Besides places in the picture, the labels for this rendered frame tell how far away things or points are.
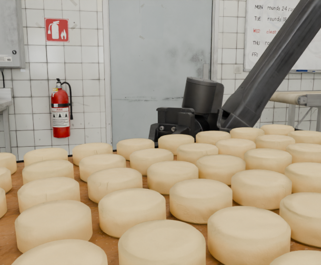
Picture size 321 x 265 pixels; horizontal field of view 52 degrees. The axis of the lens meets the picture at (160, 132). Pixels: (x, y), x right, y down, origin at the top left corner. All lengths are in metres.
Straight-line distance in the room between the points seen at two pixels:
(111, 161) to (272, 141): 0.20
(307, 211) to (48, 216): 0.17
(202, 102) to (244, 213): 0.39
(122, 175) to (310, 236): 0.16
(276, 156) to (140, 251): 0.22
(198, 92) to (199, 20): 2.79
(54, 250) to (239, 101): 0.51
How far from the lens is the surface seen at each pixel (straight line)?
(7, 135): 3.12
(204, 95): 0.60
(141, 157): 0.36
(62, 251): 0.20
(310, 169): 0.33
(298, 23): 0.69
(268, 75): 0.66
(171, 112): 0.56
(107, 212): 0.24
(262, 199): 0.28
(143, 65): 3.20
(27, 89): 3.18
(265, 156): 0.36
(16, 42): 2.99
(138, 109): 3.21
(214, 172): 0.33
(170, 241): 0.19
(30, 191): 0.29
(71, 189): 0.29
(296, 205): 0.25
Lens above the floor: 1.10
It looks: 10 degrees down
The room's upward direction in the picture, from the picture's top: straight up
